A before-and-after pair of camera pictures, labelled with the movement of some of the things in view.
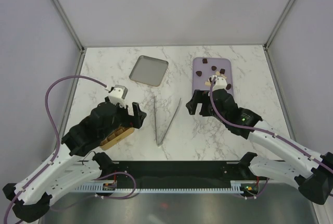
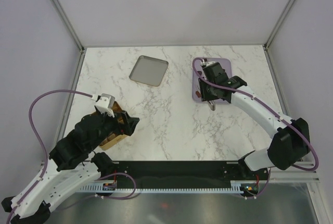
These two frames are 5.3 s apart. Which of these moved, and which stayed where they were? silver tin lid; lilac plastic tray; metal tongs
Moved: metal tongs
Stayed: lilac plastic tray; silver tin lid
